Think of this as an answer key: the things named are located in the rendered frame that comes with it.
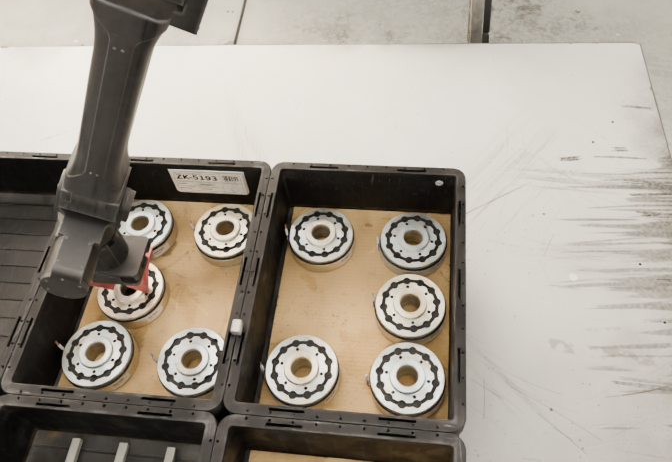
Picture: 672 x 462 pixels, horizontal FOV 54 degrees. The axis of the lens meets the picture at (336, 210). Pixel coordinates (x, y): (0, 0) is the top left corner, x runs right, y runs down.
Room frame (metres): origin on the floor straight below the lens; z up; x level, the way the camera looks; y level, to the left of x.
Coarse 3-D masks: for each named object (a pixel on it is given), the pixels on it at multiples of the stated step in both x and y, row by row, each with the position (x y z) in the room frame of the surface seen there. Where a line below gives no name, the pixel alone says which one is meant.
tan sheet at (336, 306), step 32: (352, 224) 0.60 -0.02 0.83; (384, 224) 0.59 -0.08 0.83; (448, 224) 0.57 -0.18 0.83; (288, 256) 0.55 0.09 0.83; (352, 256) 0.54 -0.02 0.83; (448, 256) 0.52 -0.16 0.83; (288, 288) 0.50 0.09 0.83; (320, 288) 0.49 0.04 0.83; (352, 288) 0.48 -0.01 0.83; (448, 288) 0.46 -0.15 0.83; (288, 320) 0.44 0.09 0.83; (320, 320) 0.44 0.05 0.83; (352, 320) 0.43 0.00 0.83; (448, 320) 0.41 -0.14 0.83; (352, 352) 0.38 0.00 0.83; (448, 352) 0.36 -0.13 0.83; (352, 384) 0.33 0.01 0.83
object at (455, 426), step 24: (288, 168) 0.65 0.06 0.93; (312, 168) 0.65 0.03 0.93; (336, 168) 0.65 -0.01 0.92; (360, 168) 0.63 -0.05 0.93; (384, 168) 0.63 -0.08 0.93; (408, 168) 0.62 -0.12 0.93; (432, 168) 0.61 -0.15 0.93; (456, 192) 0.56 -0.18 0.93; (264, 216) 0.57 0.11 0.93; (456, 216) 0.52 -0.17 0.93; (264, 240) 0.53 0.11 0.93; (456, 240) 0.48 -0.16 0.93; (456, 264) 0.44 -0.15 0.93; (456, 288) 0.41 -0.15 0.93; (456, 312) 0.37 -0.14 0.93; (240, 336) 0.38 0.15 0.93; (456, 336) 0.34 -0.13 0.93; (240, 360) 0.35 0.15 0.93; (456, 360) 0.31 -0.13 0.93; (456, 384) 0.28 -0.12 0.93; (240, 408) 0.28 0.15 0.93; (264, 408) 0.28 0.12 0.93; (288, 408) 0.28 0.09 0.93; (312, 408) 0.27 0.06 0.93; (456, 408) 0.25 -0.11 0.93; (456, 432) 0.22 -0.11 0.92
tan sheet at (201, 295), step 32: (160, 256) 0.59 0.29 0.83; (192, 256) 0.58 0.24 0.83; (192, 288) 0.52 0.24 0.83; (224, 288) 0.51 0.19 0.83; (96, 320) 0.49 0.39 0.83; (160, 320) 0.47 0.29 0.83; (192, 320) 0.46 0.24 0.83; (224, 320) 0.46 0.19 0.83; (64, 384) 0.39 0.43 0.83; (128, 384) 0.38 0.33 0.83; (160, 384) 0.37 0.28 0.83
